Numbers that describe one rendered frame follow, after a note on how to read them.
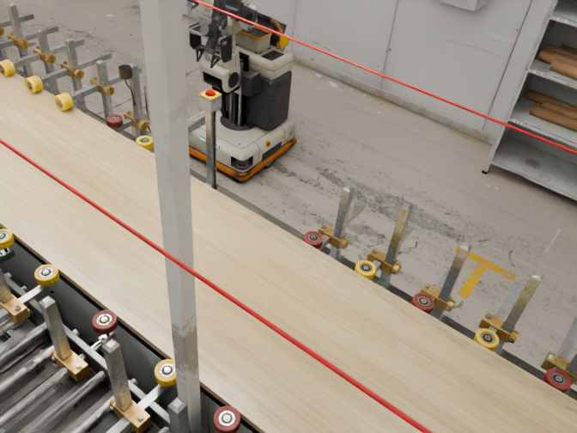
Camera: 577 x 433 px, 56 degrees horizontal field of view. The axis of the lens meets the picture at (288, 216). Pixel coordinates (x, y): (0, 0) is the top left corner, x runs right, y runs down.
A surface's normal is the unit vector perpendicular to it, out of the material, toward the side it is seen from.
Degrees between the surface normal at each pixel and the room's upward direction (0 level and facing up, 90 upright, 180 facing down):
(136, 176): 0
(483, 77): 90
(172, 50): 90
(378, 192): 0
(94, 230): 0
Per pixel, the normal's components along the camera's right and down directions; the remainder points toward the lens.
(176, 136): 0.80, 0.45
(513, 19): -0.60, 0.49
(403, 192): 0.08, -0.74
